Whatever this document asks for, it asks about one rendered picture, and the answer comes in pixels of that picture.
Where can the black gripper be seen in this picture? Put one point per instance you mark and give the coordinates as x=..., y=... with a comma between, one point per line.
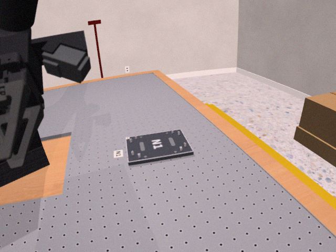
x=20, y=102

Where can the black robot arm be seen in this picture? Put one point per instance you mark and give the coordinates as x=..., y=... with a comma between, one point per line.
x=63, y=55

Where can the white label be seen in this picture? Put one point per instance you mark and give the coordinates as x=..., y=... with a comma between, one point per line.
x=118, y=153

